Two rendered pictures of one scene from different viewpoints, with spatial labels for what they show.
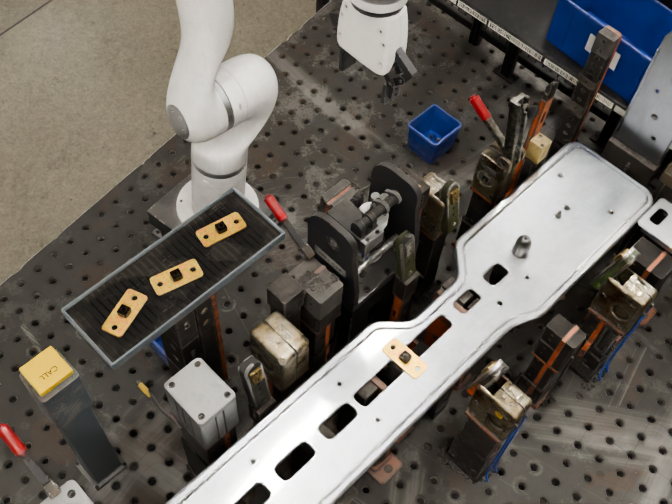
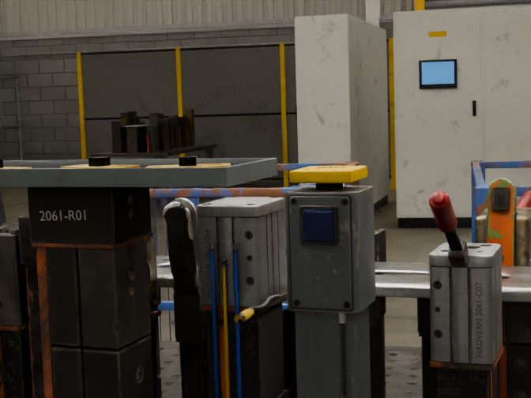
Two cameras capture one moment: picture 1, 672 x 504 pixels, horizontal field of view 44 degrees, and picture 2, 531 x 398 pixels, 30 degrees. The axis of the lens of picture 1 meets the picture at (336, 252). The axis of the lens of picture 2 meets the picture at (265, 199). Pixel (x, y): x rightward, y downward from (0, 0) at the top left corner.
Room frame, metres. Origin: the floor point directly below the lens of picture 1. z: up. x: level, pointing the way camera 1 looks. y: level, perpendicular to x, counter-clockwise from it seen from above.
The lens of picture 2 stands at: (0.88, 1.27, 1.22)
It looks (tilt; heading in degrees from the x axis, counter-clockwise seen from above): 6 degrees down; 250
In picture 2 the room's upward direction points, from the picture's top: 2 degrees counter-clockwise
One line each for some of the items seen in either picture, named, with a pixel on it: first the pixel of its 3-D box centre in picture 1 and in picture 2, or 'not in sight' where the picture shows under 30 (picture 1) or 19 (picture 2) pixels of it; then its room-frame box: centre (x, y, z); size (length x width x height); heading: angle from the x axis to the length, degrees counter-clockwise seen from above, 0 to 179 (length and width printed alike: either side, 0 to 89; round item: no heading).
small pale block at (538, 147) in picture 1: (520, 193); not in sight; (1.15, -0.40, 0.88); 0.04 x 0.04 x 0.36; 49
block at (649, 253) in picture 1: (627, 291); not in sight; (0.94, -0.64, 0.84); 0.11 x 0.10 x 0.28; 49
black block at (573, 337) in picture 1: (547, 363); not in sight; (0.75, -0.45, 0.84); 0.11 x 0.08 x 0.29; 49
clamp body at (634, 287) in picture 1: (604, 327); not in sight; (0.83, -0.56, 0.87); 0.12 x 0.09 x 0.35; 49
